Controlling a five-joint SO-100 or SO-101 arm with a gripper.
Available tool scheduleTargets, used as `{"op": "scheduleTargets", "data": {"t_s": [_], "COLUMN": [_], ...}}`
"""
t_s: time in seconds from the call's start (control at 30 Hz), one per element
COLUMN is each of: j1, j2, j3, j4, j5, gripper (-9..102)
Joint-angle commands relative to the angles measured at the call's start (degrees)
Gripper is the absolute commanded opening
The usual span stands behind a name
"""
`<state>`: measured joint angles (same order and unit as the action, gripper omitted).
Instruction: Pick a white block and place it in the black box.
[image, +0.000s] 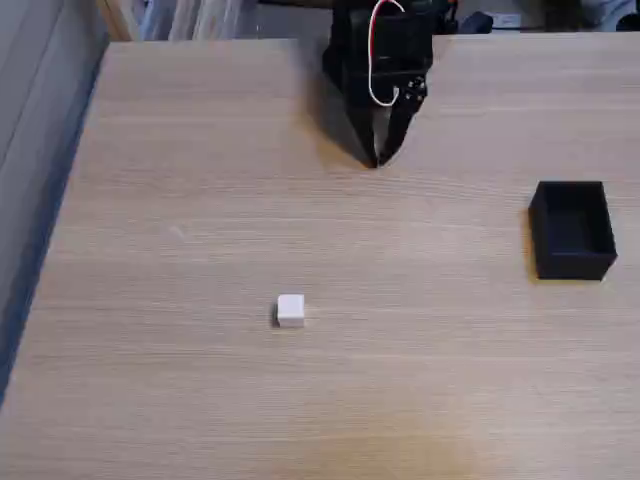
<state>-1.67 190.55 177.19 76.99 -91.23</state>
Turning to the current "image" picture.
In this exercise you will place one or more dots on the white block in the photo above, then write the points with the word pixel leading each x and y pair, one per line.
pixel 291 310

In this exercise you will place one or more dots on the black open box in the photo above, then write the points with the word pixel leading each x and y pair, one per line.
pixel 575 262

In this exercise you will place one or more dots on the dark blue object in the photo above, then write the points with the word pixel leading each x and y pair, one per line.
pixel 475 24

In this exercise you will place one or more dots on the white label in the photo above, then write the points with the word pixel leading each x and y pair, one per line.
pixel 506 20

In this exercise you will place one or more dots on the black round object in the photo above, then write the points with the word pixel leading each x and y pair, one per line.
pixel 631 22

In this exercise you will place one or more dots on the light wooden frame board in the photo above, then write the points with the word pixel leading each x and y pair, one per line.
pixel 116 20

